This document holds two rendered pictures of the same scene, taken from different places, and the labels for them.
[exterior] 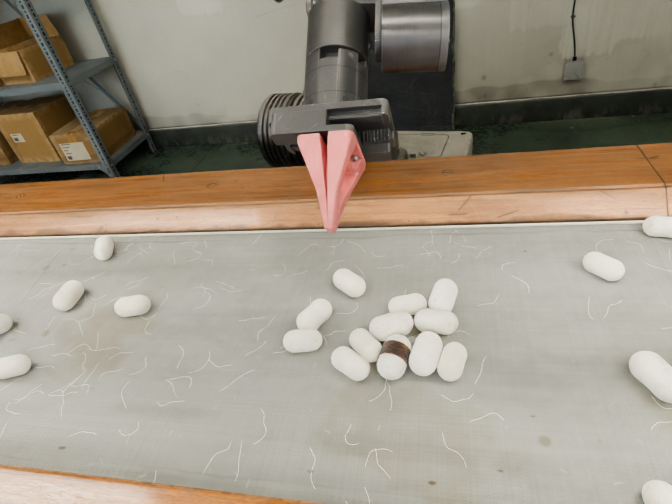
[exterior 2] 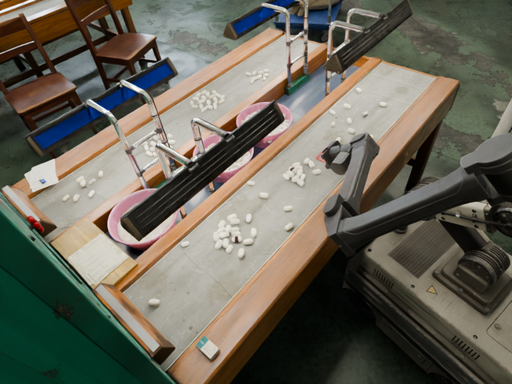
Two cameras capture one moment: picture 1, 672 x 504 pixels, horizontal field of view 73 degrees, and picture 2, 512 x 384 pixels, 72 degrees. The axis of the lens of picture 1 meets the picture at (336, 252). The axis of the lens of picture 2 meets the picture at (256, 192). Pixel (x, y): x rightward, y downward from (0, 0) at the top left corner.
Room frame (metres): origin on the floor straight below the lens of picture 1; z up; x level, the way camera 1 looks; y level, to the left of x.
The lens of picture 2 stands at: (0.58, -1.01, 1.79)
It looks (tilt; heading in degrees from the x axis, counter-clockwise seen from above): 48 degrees down; 119
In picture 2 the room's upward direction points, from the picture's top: 8 degrees counter-clockwise
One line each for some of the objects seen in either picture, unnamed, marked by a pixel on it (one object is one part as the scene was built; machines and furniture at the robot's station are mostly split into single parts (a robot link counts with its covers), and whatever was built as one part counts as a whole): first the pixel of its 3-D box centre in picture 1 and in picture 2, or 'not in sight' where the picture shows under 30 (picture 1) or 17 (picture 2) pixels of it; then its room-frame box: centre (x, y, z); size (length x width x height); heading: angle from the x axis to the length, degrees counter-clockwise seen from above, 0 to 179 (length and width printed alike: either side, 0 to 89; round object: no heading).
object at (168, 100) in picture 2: not in sight; (176, 109); (-0.57, 0.29, 0.67); 1.81 x 0.12 x 0.19; 73
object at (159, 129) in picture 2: not in sight; (137, 144); (-0.37, -0.22, 0.90); 0.20 x 0.19 x 0.45; 73
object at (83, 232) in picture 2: not in sight; (93, 254); (-0.29, -0.66, 0.77); 0.33 x 0.15 x 0.01; 163
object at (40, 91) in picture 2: not in sight; (39, 90); (-1.98, 0.45, 0.45); 0.44 x 0.43 x 0.91; 67
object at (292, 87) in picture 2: not in sight; (285, 45); (-0.08, 0.70, 0.90); 0.20 x 0.19 x 0.45; 73
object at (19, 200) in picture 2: not in sight; (27, 208); (-0.63, -0.61, 0.83); 0.30 x 0.06 x 0.07; 163
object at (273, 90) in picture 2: not in sight; (225, 129); (-0.20, 0.18, 0.71); 1.81 x 0.05 x 0.11; 73
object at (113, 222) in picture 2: not in sight; (146, 222); (-0.23, -0.45, 0.72); 0.27 x 0.27 x 0.10
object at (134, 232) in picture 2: not in sight; (210, 160); (0.09, -0.37, 1.08); 0.62 x 0.08 x 0.07; 73
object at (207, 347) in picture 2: not in sight; (207, 347); (0.24, -0.79, 0.78); 0.06 x 0.04 x 0.02; 163
